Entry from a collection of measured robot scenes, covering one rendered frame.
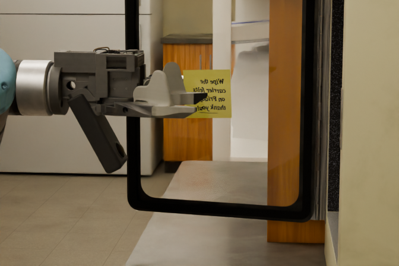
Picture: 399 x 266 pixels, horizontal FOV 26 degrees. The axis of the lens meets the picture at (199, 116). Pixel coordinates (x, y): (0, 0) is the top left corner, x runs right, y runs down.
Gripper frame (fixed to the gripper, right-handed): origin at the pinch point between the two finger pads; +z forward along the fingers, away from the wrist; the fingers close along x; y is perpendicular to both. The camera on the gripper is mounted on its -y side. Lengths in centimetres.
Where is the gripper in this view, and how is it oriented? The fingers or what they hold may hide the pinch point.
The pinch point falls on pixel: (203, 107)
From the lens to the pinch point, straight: 114.6
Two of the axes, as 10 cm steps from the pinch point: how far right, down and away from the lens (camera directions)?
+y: 0.1, -9.9, -1.5
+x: 1.0, -1.5, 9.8
